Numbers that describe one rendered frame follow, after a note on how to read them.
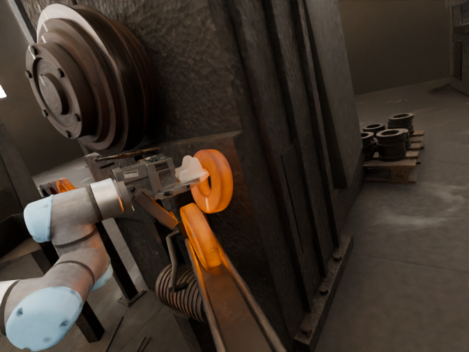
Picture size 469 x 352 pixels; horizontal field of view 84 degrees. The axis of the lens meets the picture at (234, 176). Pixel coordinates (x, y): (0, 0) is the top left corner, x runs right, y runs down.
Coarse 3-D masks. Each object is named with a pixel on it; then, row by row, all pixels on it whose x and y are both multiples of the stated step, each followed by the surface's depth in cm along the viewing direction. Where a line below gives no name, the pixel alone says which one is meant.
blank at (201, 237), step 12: (192, 204) 57; (192, 216) 53; (192, 228) 52; (204, 228) 52; (192, 240) 61; (204, 240) 51; (204, 252) 51; (216, 252) 53; (204, 264) 56; (216, 264) 54
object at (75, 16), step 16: (48, 16) 77; (64, 16) 72; (80, 16) 69; (96, 16) 74; (96, 32) 68; (112, 32) 73; (96, 48) 70; (112, 48) 71; (112, 64) 70; (128, 64) 74; (112, 80) 73; (128, 80) 74; (128, 96) 75; (128, 112) 75; (128, 128) 78; (128, 144) 88
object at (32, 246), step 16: (0, 224) 115; (16, 224) 122; (0, 240) 113; (16, 240) 120; (32, 240) 119; (0, 256) 112; (16, 256) 106; (48, 256) 114; (80, 320) 125; (96, 320) 132; (112, 320) 141; (96, 336) 129; (112, 336) 131
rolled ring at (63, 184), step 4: (60, 180) 140; (64, 180) 140; (68, 180) 141; (60, 184) 142; (64, 184) 138; (68, 184) 139; (72, 184) 140; (60, 188) 146; (64, 188) 149; (68, 188) 138; (72, 188) 139; (60, 192) 148
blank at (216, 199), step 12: (204, 156) 61; (216, 156) 58; (204, 168) 62; (216, 168) 57; (228, 168) 58; (204, 180) 66; (216, 180) 58; (228, 180) 57; (192, 192) 68; (204, 192) 64; (216, 192) 58; (228, 192) 58; (204, 204) 63; (216, 204) 59; (228, 204) 60
